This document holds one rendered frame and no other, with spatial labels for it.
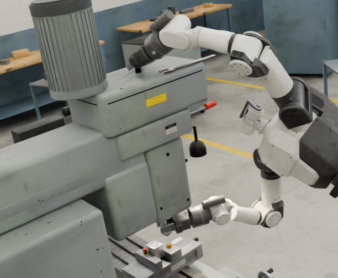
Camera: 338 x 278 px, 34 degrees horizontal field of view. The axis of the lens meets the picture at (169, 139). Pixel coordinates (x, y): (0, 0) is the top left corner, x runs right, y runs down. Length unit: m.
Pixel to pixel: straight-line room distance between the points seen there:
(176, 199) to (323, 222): 2.58
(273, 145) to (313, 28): 6.03
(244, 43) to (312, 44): 6.31
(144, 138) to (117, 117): 0.15
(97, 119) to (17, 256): 0.52
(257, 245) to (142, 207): 2.41
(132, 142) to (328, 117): 0.74
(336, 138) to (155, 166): 0.67
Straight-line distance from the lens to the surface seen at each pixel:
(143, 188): 2.01
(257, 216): 2.43
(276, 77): 1.84
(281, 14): 8.13
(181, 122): 2.05
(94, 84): 1.84
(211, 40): 1.80
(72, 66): 1.81
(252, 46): 1.80
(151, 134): 1.97
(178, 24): 1.87
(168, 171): 2.09
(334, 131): 2.10
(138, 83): 1.91
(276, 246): 4.33
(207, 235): 4.54
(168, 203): 2.13
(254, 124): 2.16
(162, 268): 2.43
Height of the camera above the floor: 2.38
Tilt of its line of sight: 21 degrees down
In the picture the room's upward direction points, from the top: 9 degrees counter-clockwise
